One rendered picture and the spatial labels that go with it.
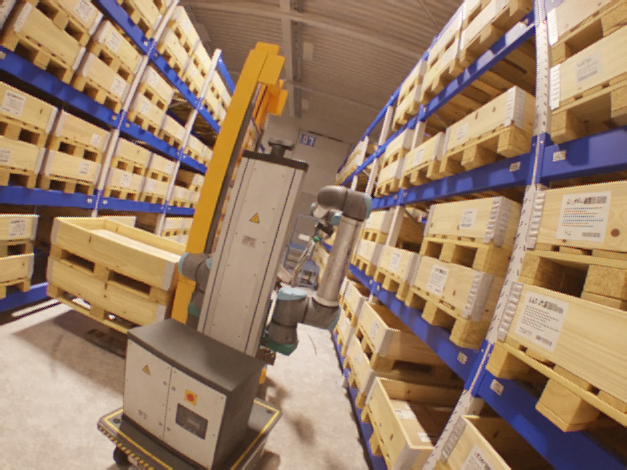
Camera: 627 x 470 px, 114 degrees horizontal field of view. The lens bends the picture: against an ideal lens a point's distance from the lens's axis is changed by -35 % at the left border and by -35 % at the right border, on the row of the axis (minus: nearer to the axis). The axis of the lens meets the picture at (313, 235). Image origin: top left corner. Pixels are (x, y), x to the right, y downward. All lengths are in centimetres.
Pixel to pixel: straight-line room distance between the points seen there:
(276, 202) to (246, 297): 49
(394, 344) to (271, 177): 146
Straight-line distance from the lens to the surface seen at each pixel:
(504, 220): 145
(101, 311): 268
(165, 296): 233
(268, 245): 149
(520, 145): 156
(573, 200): 111
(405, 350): 238
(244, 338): 161
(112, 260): 251
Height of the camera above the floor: 150
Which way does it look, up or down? 1 degrees down
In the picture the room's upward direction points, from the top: 16 degrees clockwise
